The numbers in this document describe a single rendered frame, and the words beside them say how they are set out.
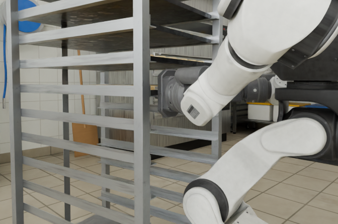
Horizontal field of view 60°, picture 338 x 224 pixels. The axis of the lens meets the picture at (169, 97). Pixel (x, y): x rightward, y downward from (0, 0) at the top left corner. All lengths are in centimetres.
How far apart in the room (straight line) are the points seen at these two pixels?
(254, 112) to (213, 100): 411
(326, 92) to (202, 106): 34
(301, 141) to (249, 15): 44
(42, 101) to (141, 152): 274
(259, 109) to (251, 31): 421
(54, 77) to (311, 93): 303
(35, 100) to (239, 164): 281
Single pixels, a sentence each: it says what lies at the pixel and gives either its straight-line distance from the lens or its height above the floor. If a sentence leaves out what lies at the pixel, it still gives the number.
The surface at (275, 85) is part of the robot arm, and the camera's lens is 106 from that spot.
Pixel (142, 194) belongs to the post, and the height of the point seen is 52.
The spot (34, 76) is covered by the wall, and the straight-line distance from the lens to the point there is 340.
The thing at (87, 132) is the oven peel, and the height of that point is 25.
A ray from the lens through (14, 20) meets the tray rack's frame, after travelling 124.
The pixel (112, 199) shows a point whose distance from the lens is 155.
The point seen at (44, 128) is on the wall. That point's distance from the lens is 347.
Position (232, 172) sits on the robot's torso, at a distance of 85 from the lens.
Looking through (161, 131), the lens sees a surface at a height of 59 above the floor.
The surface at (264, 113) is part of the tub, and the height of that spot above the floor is 34.
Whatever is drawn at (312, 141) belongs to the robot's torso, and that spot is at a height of 67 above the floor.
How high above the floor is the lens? 81
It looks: 3 degrees down
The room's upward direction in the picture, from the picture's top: straight up
